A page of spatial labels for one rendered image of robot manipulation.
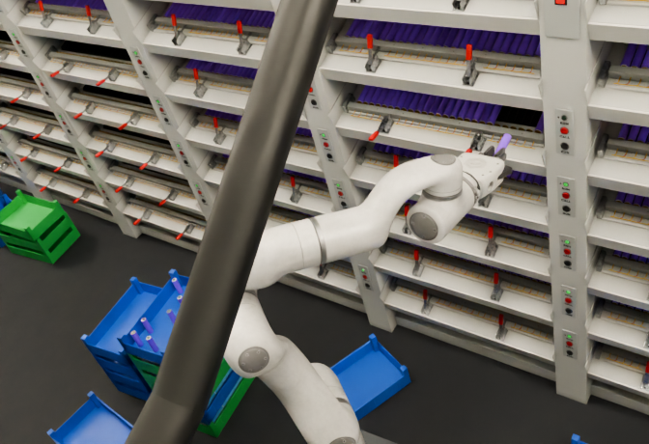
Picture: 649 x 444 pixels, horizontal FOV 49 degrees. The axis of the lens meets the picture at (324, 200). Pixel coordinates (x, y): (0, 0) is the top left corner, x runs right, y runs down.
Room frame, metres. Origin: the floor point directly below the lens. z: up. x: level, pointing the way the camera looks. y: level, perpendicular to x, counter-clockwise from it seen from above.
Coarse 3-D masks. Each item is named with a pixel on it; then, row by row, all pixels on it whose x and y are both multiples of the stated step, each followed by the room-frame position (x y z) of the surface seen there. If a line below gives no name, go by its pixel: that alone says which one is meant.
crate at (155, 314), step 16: (176, 272) 1.80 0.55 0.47; (160, 304) 1.73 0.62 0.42; (176, 304) 1.72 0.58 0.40; (160, 320) 1.67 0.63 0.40; (128, 336) 1.61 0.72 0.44; (144, 336) 1.62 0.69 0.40; (160, 336) 1.60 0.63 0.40; (128, 352) 1.57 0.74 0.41; (144, 352) 1.52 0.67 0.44; (160, 352) 1.47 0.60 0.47
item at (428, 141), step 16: (352, 96) 1.71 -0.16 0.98; (336, 112) 1.68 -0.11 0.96; (336, 128) 1.67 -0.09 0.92; (352, 128) 1.63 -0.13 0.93; (368, 128) 1.60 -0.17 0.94; (400, 128) 1.54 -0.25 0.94; (416, 128) 1.52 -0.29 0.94; (528, 128) 1.35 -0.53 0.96; (384, 144) 1.57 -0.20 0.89; (400, 144) 1.53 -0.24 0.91; (416, 144) 1.48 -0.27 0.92; (432, 144) 1.45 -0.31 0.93; (448, 144) 1.42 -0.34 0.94; (464, 144) 1.40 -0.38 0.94; (496, 144) 1.36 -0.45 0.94; (544, 144) 1.28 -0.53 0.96; (512, 160) 1.29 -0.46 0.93; (528, 160) 1.27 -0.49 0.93; (544, 160) 1.23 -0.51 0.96; (544, 176) 1.25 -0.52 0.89
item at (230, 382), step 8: (232, 376) 1.59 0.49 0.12; (224, 384) 1.56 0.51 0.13; (232, 384) 1.58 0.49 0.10; (224, 392) 1.55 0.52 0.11; (216, 400) 1.51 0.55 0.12; (224, 400) 1.53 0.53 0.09; (208, 408) 1.48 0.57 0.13; (216, 408) 1.50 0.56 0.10; (208, 416) 1.47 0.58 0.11; (208, 424) 1.46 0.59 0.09
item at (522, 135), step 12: (348, 108) 1.68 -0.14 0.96; (360, 108) 1.65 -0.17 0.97; (372, 108) 1.63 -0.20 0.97; (384, 108) 1.61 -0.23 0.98; (408, 120) 1.55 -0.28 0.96; (420, 120) 1.52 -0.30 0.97; (432, 120) 1.49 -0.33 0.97; (444, 120) 1.47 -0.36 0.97; (456, 120) 1.46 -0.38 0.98; (444, 132) 1.46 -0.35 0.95; (492, 132) 1.38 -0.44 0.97; (504, 132) 1.35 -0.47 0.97; (516, 132) 1.34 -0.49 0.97; (528, 132) 1.32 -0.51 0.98
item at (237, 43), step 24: (144, 24) 2.19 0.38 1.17; (168, 24) 2.15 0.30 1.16; (192, 24) 2.07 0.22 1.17; (216, 24) 2.01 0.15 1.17; (240, 24) 1.88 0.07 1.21; (264, 24) 1.90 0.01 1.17; (168, 48) 2.08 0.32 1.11; (192, 48) 2.00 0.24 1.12; (216, 48) 1.95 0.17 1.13; (240, 48) 1.88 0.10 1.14; (264, 48) 1.84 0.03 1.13
